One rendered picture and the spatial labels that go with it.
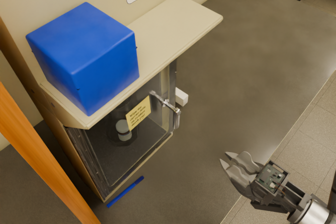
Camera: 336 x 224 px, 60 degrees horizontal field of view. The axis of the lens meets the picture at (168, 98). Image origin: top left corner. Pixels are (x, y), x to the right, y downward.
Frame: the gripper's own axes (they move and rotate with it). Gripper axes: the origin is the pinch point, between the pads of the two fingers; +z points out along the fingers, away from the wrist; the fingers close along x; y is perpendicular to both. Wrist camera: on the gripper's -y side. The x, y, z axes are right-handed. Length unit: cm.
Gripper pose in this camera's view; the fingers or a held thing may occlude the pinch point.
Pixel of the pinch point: (226, 160)
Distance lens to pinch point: 78.8
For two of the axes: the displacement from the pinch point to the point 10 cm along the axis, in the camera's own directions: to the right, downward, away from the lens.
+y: 0.0, -6.0, -8.0
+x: -6.7, 6.0, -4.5
